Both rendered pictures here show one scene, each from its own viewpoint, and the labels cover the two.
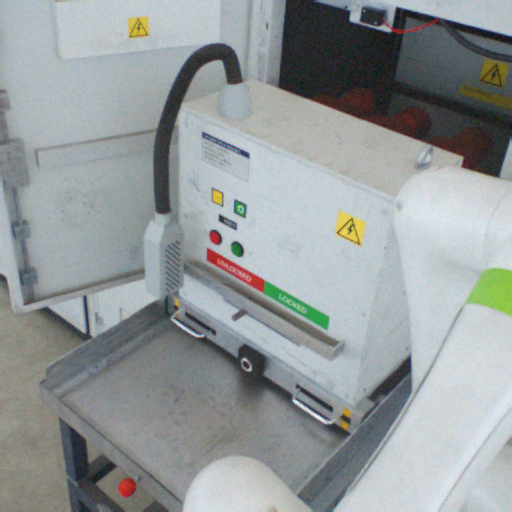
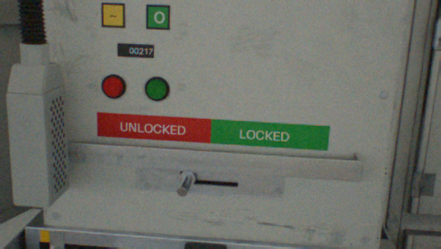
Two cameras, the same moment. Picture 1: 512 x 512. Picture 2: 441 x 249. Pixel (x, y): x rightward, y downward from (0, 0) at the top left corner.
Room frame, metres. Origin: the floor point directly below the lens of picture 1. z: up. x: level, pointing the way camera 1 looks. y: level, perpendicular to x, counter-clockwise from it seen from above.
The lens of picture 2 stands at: (0.51, 0.34, 1.27)
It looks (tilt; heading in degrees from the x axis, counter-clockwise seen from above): 15 degrees down; 327
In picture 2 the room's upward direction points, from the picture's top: 2 degrees clockwise
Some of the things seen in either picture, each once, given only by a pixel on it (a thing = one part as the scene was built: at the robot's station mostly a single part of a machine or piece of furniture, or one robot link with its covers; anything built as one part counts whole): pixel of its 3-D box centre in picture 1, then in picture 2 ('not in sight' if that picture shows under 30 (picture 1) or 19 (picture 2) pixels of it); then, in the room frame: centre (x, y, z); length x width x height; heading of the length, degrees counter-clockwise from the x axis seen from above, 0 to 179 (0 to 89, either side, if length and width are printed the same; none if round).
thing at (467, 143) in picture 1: (454, 157); not in sight; (1.32, -0.40, 1.28); 0.22 x 0.10 x 0.08; 142
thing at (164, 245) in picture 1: (165, 255); (40, 131); (1.15, 0.19, 1.09); 0.08 x 0.05 x 0.17; 142
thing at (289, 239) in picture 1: (265, 261); (212, 86); (1.07, -0.01, 1.15); 0.48 x 0.01 x 0.48; 52
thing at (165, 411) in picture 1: (255, 380); not in sight; (1.08, -0.02, 0.82); 0.68 x 0.62 x 0.06; 143
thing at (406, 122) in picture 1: (393, 135); not in sight; (1.42, -0.28, 1.28); 0.22 x 0.10 x 0.08; 142
